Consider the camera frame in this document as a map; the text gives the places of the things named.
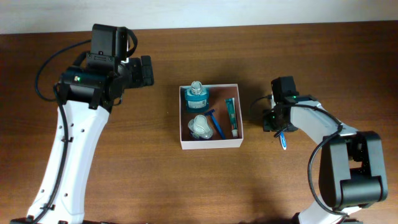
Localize blue white toothbrush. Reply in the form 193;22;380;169
279;132;287;150

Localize green toothpaste tube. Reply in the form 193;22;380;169
225;98;239;138

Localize teal mouthwash bottle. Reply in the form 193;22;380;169
185;81;210;113

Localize blue disposable razor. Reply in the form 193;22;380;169
204;109;226;140

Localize purple pump soap bottle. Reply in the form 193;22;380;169
188;114;213;141

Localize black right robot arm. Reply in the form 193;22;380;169
262;77;388;224

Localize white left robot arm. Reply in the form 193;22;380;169
11;24;154;224

